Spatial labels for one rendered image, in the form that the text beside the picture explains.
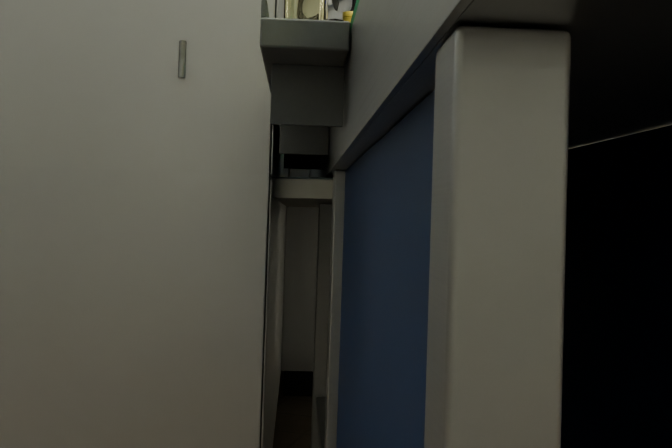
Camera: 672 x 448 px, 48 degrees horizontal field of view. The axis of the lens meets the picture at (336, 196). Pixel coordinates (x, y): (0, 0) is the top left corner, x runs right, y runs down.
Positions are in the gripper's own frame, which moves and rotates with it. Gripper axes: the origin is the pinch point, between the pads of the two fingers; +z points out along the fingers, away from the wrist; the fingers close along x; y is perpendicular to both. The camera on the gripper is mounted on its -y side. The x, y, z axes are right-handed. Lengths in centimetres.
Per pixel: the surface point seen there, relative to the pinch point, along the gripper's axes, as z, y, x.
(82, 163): 45, 64, -46
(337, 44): 35, 113, -8
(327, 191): 48, 64, -7
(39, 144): 42, 64, -52
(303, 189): 48, 62, -10
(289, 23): 33, 113, -13
